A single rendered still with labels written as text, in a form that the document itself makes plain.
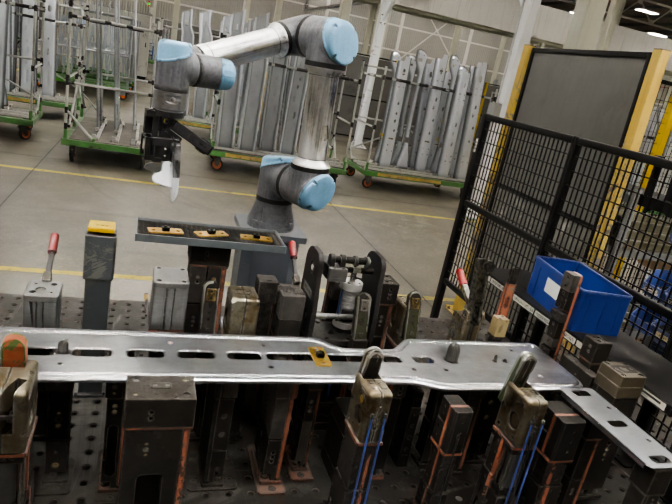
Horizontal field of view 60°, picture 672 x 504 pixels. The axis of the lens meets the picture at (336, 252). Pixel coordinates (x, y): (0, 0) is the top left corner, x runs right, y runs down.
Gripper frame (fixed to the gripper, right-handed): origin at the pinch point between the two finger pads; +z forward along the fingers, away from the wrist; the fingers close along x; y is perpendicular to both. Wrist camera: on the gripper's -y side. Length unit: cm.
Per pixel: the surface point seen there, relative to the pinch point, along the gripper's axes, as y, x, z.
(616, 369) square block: -98, 60, 20
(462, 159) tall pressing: -560, -594, 65
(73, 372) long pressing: 22, 38, 25
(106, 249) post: 13.4, 0.6, 14.6
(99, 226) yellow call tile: 15.2, -1.3, 9.5
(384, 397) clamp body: -33, 60, 22
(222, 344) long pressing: -8.9, 29.4, 25.5
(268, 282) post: -22.5, 16.7, 16.0
